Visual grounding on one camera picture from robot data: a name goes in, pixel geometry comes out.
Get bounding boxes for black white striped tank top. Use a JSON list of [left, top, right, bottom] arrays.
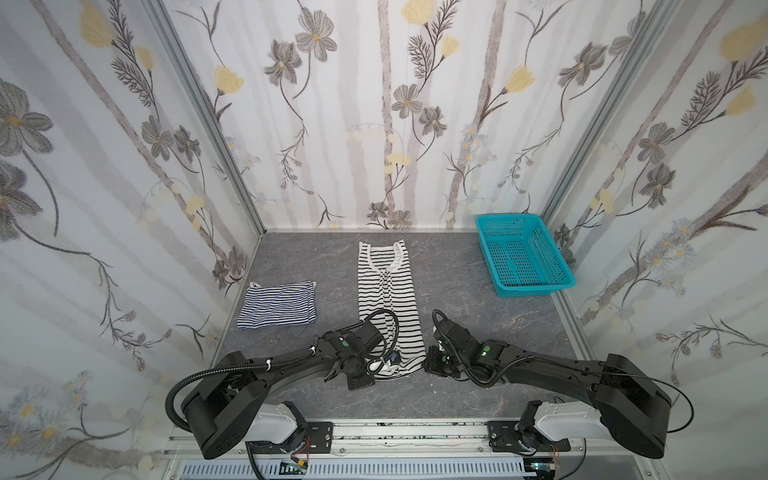
[[357, 240, 426, 380]]

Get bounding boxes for blue white striped tank top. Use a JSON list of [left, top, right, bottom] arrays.
[[236, 281, 317, 329]]

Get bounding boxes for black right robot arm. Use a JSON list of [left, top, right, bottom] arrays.
[[424, 310, 673, 459]]

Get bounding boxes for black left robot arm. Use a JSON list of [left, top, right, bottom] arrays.
[[164, 308, 400, 460]]

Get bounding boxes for teal plastic basket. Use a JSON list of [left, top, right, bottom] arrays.
[[475, 213, 575, 298]]

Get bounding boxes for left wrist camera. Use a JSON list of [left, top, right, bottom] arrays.
[[367, 350, 402, 375]]

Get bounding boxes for left corrugated black cable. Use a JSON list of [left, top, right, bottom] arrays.
[[164, 357, 319, 434]]

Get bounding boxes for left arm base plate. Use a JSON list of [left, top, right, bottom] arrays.
[[245, 422, 334, 455]]

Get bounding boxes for aluminium mounting rail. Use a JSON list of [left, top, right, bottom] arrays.
[[161, 417, 661, 461]]

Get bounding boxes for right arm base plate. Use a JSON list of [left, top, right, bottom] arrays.
[[486, 420, 571, 456]]

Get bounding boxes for white slotted cable duct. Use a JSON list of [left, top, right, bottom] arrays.
[[178, 458, 538, 480]]

